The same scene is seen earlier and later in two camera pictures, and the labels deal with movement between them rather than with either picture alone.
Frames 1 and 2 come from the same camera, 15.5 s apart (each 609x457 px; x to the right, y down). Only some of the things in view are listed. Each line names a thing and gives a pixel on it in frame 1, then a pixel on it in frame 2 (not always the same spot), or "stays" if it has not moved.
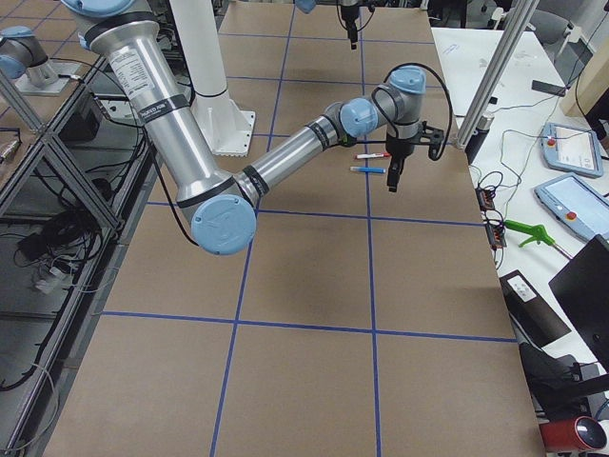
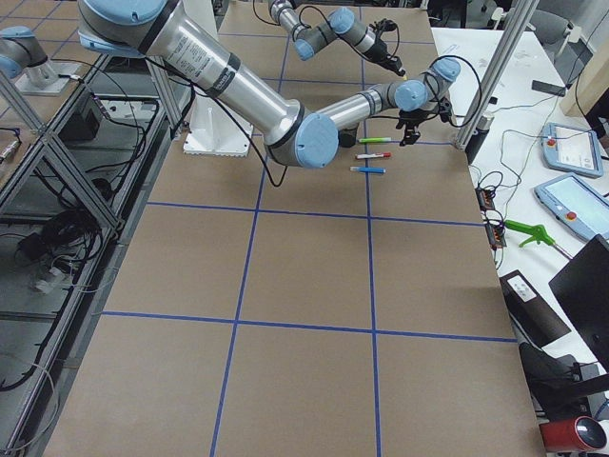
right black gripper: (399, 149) → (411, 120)
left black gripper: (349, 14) → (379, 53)
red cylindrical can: (571, 434) stays
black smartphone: (548, 88) stays
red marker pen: (372, 155) stays
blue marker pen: (368, 169) stays
